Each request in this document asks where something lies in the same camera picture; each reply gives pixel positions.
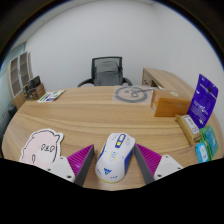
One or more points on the white blue yellow computer mouse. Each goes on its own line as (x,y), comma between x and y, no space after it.
(115,158)

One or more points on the purple upright package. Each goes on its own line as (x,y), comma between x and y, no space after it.
(203,100)

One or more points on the wooden shelf unit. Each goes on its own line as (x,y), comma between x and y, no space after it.
(18,78)

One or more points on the grey round printed disc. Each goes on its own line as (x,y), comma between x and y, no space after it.
(130,94)

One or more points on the black mesh office chair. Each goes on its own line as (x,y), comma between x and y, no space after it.
(106,71)

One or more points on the pink pig-shaped mouse pad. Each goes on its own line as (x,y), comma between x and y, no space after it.
(40,146)

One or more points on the white green printed leaflet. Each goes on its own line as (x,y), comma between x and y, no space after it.
(51,96)

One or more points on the brown cardboard box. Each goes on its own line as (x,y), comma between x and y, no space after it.
(170,103)

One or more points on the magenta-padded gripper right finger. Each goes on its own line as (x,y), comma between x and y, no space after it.
(151,160)

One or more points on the wooden side desk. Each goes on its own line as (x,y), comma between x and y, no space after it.
(166,80)

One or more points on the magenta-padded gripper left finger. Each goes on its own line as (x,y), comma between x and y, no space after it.
(80,159)

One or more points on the dark stacked boxes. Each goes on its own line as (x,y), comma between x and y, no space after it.
(33,89)

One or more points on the blue small packet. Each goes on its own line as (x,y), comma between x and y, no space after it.
(201,152)

